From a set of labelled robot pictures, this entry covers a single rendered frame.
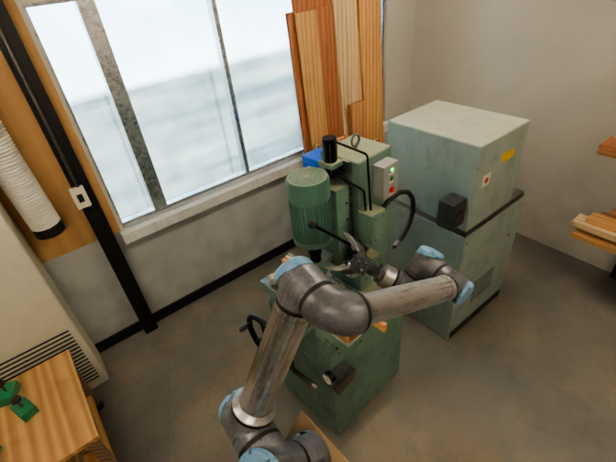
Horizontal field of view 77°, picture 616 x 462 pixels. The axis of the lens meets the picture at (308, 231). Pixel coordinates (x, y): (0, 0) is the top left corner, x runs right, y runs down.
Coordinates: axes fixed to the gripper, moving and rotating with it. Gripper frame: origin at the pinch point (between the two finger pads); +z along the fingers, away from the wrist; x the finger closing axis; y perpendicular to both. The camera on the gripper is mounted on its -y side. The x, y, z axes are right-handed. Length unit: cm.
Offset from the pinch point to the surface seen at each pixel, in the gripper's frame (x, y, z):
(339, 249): -0.1, -29.1, -5.7
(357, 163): -34.5, -9.6, 6.6
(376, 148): -45.5, -18.5, 1.9
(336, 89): -107, -160, 41
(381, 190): -31.2, -18.3, -8.4
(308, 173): -21.7, -8.9, 21.9
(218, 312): 91, -157, 41
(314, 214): -8.6, -7.5, 12.1
